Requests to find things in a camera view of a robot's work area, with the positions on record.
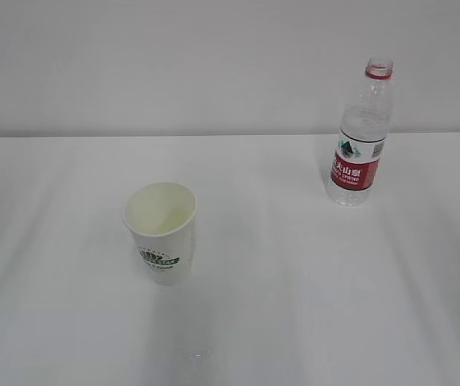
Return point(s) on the white paper cup green logo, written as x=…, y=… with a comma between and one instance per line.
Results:
x=161, y=219

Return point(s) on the clear water bottle red label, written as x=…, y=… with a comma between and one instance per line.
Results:
x=363, y=130

